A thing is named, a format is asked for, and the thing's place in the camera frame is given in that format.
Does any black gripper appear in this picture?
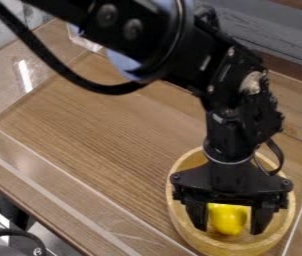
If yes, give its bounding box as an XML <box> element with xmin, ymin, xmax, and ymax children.
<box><xmin>169</xmin><ymin>139</ymin><xmax>296</xmax><ymax>236</ymax></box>

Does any yellow lemon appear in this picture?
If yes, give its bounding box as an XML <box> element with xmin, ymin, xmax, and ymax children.
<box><xmin>209</xmin><ymin>203</ymin><xmax>249</xmax><ymax>236</ymax></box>

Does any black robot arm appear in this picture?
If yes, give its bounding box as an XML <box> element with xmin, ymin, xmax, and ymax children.
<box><xmin>26</xmin><ymin>0</ymin><xmax>293</xmax><ymax>235</ymax></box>

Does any brown wooden bowl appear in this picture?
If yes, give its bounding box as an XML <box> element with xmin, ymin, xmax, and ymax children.
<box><xmin>166</xmin><ymin>147</ymin><xmax>296</xmax><ymax>256</ymax></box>

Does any clear acrylic tray wall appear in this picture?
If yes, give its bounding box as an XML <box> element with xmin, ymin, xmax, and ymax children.
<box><xmin>0</xmin><ymin>11</ymin><xmax>302</xmax><ymax>256</ymax></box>

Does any black metal bracket with screw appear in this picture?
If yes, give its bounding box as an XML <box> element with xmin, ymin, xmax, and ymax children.
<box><xmin>24</xmin><ymin>233</ymin><xmax>58</xmax><ymax>256</ymax></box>

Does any black cable lower left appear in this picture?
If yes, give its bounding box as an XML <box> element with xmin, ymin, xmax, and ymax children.
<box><xmin>0</xmin><ymin>229</ymin><xmax>49</xmax><ymax>256</ymax></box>

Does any clear acrylic corner bracket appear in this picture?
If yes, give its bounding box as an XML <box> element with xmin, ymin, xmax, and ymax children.
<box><xmin>67</xmin><ymin>24</ymin><xmax>102</xmax><ymax>53</ymax></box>

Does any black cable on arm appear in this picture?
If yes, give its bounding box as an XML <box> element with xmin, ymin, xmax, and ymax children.
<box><xmin>0</xmin><ymin>0</ymin><xmax>186</xmax><ymax>96</ymax></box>

